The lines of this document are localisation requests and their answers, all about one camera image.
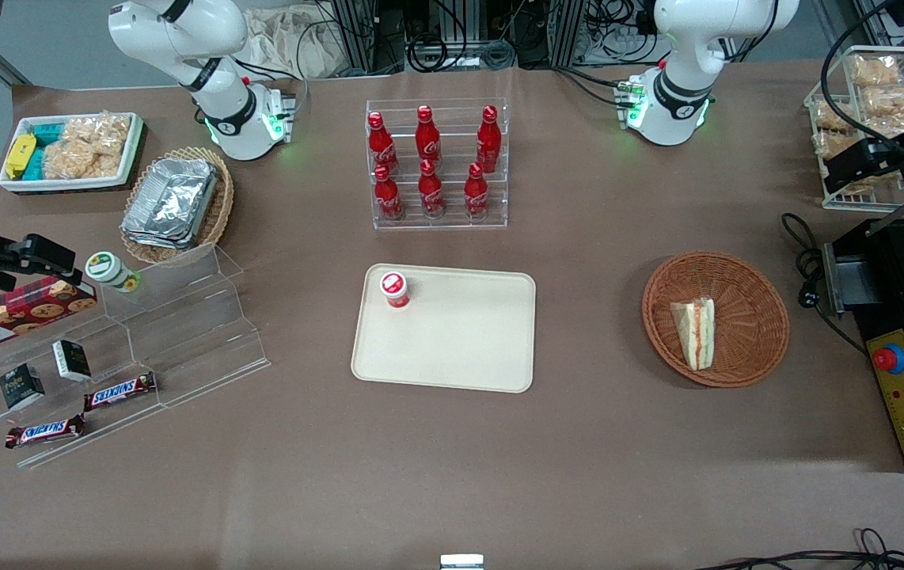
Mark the triangle sandwich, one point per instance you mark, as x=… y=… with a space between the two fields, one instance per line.
x=696 y=328

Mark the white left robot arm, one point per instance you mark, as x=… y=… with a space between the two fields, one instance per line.
x=689 y=55

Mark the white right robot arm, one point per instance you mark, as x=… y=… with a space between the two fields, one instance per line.
x=214 y=47

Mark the light wicker basket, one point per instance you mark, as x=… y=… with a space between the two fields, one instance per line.
x=222 y=206

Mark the brown wicker basket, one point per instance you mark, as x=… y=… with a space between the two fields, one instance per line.
x=749 y=317

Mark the beige plastic tray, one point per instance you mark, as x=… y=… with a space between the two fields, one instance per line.
x=460 y=340

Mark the bagged bread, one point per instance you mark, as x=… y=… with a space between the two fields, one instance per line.
x=875 y=71
x=891 y=103
x=832 y=119

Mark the red tartan cookie box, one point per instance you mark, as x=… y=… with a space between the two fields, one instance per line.
x=24 y=313

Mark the green-lidded small cup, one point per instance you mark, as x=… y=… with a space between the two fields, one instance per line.
x=110 y=269

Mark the white plastic bin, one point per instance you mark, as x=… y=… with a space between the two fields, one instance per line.
x=64 y=184

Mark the yellow snack packet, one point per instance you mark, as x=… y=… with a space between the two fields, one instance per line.
x=20 y=155

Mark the small black box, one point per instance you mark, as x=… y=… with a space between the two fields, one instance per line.
x=72 y=360
x=20 y=386

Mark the bagged rice crackers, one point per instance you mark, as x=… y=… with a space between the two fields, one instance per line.
x=88 y=146

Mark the black appliance with yellow panel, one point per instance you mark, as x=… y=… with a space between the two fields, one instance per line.
x=887 y=277

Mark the teal snack packet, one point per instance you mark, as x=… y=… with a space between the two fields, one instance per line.
x=47 y=133

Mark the stacked foil containers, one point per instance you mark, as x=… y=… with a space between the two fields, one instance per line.
x=171 y=202

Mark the snickers chocolate bar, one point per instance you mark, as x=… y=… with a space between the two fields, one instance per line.
x=119 y=392
x=44 y=431

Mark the clear acrylic stepped stand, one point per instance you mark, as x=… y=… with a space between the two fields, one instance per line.
x=191 y=340

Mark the beige cloth bag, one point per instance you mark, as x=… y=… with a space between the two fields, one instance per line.
x=286 y=39

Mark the red cola bottle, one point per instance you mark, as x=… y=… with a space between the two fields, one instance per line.
x=488 y=142
x=388 y=196
x=476 y=194
x=380 y=146
x=431 y=192
x=427 y=138

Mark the red-lidded small cup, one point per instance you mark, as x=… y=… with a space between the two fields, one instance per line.
x=394 y=287

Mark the clear acrylic bottle rack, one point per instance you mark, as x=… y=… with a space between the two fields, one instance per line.
x=452 y=223

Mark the small white object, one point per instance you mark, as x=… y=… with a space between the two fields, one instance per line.
x=461 y=562

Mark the aluminium frame post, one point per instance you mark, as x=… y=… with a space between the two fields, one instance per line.
x=357 y=32
x=568 y=32

